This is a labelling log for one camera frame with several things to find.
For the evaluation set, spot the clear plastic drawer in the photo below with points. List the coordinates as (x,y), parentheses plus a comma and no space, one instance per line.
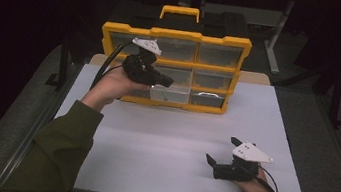
(174,93)

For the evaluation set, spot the white desk leg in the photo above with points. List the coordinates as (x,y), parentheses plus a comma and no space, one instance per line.
(274,46)

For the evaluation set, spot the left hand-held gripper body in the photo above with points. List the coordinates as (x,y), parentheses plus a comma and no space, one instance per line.
(140,70)

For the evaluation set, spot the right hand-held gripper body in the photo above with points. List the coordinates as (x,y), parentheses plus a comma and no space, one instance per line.
(238,173)

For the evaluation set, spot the white table mat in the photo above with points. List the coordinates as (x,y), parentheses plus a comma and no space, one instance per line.
(157,148)

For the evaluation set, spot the person's left hand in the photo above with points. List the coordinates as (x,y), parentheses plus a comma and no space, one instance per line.
(110,87)

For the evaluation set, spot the yellow black drawer organizer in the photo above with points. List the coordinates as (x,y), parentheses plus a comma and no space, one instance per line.
(216,69)

